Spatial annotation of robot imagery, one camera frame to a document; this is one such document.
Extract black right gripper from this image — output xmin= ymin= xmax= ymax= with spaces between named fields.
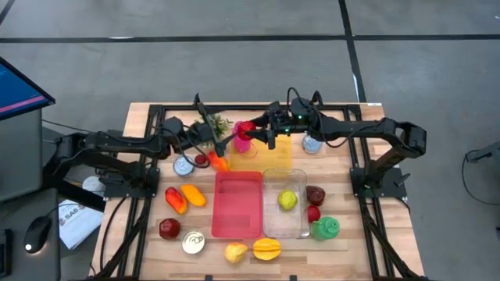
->
xmin=245 ymin=101 xmax=302 ymax=151

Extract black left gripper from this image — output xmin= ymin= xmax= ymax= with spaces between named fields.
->
xmin=191 ymin=101 xmax=241 ymax=158

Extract pink water bottle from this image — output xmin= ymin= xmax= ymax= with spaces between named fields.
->
xmin=232 ymin=119 xmax=259 ymax=159

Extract red round fruit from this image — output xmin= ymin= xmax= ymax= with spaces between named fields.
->
xmin=306 ymin=205 xmax=322 ymax=224
xmin=236 ymin=120 xmax=257 ymax=141

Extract red orange mango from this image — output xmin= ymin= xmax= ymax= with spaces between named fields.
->
xmin=164 ymin=186 xmax=188 ymax=215
xmin=206 ymin=150 xmax=230 ymax=173

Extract orange yellow mango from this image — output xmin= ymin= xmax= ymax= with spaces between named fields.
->
xmin=180 ymin=183 xmax=207 ymax=208

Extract yellow-green round fruit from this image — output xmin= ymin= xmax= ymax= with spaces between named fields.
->
xmin=277 ymin=189 xmax=298 ymax=212

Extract wrinkled maroon fruit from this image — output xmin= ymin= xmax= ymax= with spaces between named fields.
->
xmin=305 ymin=185 xmax=327 ymax=207

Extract green water bottle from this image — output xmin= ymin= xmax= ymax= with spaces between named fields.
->
xmin=310 ymin=216 xmax=341 ymax=242

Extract small green potted plant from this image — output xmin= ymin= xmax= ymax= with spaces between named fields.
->
xmin=205 ymin=112 xmax=234 ymax=138

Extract yellow translucent plastic tray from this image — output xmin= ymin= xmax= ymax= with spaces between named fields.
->
xmin=229 ymin=130 xmax=293 ymax=172

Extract red translucent plastic tray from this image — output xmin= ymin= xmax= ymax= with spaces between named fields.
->
xmin=211 ymin=170 xmax=263 ymax=239

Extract clear plastic container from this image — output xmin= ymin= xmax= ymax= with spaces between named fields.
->
xmin=262 ymin=168 xmax=310 ymax=239

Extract dark red apple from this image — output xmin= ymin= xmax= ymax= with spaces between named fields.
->
xmin=159 ymin=217 xmax=182 ymax=240

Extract yellow starfruit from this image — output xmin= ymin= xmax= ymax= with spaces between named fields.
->
xmin=252 ymin=237 xmax=283 ymax=261

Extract white round object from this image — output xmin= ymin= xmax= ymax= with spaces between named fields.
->
xmin=81 ymin=175 xmax=105 ymax=193

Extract white printed paper sheet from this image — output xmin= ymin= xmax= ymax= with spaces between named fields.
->
xmin=58 ymin=198 xmax=105 ymax=251

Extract black computer mouse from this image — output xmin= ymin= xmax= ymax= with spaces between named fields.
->
xmin=23 ymin=215 xmax=52 ymax=254

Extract computer desk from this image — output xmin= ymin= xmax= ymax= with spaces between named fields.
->
xmin=0 ymin=187 xmax=62 ymax=281

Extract computer monitor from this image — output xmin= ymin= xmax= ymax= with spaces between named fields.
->
xmin=0 ymin=56 xmax=56 ymax=121

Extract grey stand foot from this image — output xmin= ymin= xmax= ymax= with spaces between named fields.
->
xmin=465 ymin=140 xmax=500 ymax=165

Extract black keyboard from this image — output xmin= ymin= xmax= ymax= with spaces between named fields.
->
xmin=0 ymin=228 xmax=13 ymax=279

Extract black aluminium table frame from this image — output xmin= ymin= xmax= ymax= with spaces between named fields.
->
xmin=91 ymin=101 xmax=429 ymax=281

